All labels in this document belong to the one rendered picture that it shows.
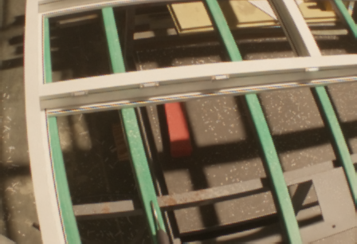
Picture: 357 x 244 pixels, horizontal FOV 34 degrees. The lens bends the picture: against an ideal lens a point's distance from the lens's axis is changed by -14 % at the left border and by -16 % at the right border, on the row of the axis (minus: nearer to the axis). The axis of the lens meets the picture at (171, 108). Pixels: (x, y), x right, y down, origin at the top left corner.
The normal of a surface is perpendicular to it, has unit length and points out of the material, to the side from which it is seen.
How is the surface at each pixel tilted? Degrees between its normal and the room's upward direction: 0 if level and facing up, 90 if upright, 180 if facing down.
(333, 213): 0
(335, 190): 0
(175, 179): 0
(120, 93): 90
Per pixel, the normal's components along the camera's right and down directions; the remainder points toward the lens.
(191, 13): 0.06, -0.63
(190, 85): 0.19, 0.76
